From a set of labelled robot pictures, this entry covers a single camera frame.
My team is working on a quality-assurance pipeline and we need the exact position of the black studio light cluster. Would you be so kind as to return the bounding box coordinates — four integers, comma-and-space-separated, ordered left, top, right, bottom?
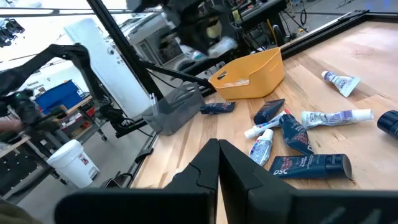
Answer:
0, 17, 26, 48

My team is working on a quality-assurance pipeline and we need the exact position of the white red-blue toothpaste tube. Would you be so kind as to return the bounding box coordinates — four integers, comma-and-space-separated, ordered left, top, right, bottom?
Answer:
243, 108, 294, 139

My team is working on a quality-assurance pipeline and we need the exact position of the clear smoky plastic bin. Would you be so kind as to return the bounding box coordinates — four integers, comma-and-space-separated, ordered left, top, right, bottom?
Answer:
142, 82, 206, 136

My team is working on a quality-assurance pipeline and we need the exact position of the white board panel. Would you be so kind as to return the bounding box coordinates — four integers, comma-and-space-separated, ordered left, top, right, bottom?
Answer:
63, 17, 154, 119

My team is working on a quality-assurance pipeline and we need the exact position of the yellow plastic bin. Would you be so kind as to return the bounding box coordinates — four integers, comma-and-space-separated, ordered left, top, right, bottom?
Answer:
208, 47, 286, 101

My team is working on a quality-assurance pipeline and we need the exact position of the small white blue toothpaste tube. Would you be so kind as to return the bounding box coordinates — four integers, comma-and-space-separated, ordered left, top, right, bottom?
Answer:
248, 128, 275, 167

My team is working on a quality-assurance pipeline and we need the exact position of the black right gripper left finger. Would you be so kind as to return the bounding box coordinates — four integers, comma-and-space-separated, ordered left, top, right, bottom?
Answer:
54, 138, 220, 224

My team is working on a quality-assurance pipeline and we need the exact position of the blue storage bin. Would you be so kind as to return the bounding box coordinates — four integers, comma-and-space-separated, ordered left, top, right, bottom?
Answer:
34, 80, 83, 114

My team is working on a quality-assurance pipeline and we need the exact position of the white plastic bucket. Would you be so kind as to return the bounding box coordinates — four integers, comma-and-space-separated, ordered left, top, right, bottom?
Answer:
46, 139, 101, 189

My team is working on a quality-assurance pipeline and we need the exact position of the person's hand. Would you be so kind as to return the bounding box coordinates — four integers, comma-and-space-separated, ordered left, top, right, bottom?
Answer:
0, 119, 23, 133

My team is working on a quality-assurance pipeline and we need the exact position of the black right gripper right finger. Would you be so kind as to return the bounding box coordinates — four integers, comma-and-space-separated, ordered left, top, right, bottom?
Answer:
218, 139, 398, 224

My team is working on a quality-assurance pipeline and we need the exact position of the wooden workbench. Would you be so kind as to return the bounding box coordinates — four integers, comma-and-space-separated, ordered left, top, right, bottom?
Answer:
0, 94, 95, 158

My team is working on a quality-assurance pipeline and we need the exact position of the white purple-print toothpaste tube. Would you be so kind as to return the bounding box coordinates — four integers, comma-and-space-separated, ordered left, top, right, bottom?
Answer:
300, 108, 374, 130
320, 70, 361, 98

